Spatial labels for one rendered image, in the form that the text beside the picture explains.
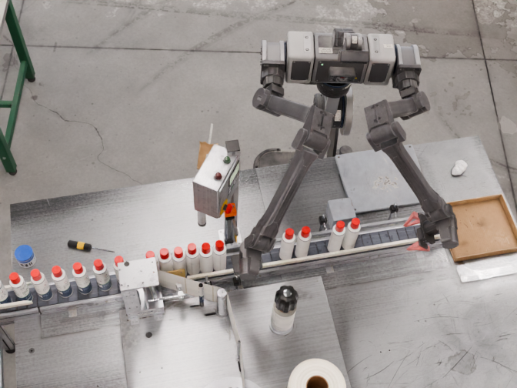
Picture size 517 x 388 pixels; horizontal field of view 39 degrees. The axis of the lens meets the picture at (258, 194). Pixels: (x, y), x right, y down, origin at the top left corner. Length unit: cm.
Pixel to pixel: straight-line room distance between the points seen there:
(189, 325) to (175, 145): 169
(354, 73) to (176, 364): 125
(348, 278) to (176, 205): 78
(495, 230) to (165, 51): 244
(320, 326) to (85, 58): 258
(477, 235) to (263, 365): 108
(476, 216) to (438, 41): 198
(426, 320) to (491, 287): 32
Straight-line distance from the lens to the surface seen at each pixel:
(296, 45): 273
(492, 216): 330
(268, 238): 241
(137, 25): 492
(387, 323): 296
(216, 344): 281
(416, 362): 294
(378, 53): 275
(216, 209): 251
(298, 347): 282
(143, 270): 265
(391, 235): 308
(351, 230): 287
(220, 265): 286
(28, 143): 444
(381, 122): 237
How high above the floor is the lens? 353
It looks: 59 degrees down
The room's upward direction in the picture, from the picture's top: 5 degrees clockwise
